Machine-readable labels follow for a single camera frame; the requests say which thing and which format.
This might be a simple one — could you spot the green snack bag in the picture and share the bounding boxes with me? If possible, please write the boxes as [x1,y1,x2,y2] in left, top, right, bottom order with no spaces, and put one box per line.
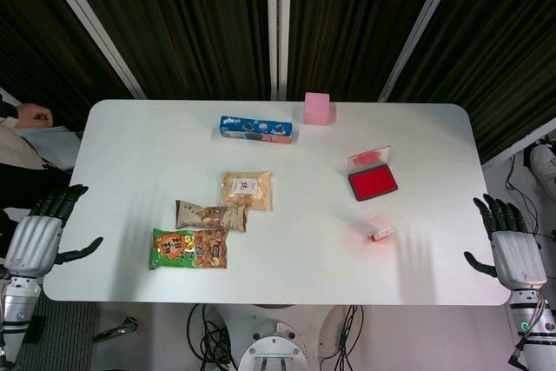
[149,227,229,271]

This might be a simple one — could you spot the brown snack bag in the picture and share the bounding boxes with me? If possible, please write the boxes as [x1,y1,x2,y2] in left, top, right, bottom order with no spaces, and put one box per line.
[175,199,249,232]

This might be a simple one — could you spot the pink cube block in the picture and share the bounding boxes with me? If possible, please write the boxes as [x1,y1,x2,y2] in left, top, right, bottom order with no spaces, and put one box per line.
[302,92,335,126]

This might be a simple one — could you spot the white shoe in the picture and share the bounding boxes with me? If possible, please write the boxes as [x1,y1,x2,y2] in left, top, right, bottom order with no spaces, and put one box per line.
[529,143,556,198]

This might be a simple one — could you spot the dark ribbed floor mat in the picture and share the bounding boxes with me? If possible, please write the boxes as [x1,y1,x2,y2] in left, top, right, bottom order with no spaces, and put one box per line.
[7,296,97,371]

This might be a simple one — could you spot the red ink pad clear lid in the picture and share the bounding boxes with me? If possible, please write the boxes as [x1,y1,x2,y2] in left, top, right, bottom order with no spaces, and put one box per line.
[347,144,399,202]

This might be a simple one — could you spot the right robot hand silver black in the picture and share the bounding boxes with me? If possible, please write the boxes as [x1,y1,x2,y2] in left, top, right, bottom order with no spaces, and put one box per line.
[463,193,547,289]

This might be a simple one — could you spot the person's bare hand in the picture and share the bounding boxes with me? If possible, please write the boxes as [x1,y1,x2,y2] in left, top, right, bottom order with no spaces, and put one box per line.
[11,103,54,129]

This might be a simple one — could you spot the thin black floor cables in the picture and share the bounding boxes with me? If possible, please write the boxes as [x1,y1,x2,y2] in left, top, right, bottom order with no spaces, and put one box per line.
[505,138,556,255]

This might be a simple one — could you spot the black cable bundle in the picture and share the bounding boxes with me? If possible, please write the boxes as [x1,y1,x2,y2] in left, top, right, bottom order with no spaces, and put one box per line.
[186,303,241,371]
[320,304,367,371]

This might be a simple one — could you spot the blue cookie box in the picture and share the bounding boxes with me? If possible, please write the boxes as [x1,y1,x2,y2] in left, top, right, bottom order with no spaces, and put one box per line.
[219,116,294,145]

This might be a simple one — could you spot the clear snack bag white label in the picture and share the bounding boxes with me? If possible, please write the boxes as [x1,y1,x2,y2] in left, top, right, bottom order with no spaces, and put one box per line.
[216,170,275,212]

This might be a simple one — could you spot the person's beige sleeve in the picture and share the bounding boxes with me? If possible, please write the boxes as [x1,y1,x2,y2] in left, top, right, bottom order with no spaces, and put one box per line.
[0,115,47,172]

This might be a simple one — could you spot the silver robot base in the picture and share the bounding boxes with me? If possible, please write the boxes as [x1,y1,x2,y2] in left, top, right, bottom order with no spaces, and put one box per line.
[237,305,323,371]

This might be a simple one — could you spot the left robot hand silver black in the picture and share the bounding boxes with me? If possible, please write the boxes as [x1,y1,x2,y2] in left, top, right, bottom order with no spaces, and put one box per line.
[3,183,104,279]

